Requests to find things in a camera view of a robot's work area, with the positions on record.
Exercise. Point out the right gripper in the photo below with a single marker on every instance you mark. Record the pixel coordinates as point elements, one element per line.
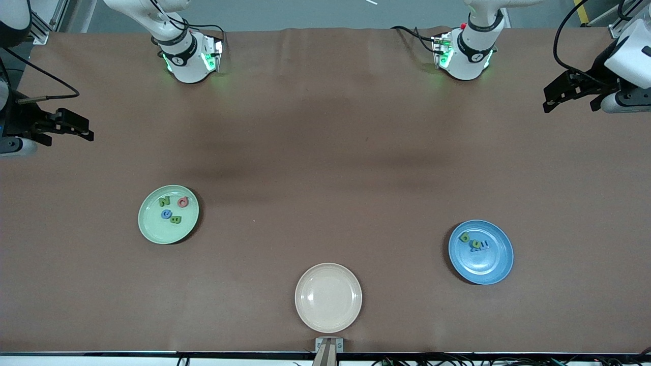
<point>19,119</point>

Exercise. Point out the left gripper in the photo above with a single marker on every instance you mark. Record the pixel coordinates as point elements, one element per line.
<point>600,77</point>

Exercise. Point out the green letter N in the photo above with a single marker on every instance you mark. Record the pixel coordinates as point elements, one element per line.
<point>164,201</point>

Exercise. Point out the red letter Q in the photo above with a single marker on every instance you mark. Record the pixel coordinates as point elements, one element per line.
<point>183,202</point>

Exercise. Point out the green letter B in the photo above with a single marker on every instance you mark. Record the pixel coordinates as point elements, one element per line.
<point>176,219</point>

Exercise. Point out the green letter q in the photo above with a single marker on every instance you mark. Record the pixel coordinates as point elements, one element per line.
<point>464,237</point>

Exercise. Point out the green letter u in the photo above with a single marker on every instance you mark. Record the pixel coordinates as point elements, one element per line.
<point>476,246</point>

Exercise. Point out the right arm base connector panel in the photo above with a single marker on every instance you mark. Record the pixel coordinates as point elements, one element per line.
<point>213,53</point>

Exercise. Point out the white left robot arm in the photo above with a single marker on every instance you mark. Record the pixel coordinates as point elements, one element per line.
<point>470,61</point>

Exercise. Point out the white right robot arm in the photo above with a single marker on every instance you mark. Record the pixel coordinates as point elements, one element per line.
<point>185,63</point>

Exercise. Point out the left arm base connector panel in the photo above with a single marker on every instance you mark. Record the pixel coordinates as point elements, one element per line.
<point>441,51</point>

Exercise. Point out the yellow floor tape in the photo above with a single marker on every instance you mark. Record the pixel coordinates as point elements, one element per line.
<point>580,10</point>

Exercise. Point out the green plate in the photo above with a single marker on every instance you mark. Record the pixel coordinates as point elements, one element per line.
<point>157,231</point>

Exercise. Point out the blue plate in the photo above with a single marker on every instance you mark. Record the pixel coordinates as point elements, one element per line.
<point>480,267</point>

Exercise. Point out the brown table cover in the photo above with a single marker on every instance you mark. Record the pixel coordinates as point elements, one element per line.
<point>356,101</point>

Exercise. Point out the beige plate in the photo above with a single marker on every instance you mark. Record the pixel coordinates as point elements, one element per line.
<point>328,297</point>

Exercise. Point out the aluminium frame profile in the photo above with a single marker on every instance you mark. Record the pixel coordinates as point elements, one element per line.
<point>40,33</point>
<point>616,31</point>

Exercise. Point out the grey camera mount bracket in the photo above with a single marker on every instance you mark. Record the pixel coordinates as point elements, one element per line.
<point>329,348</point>

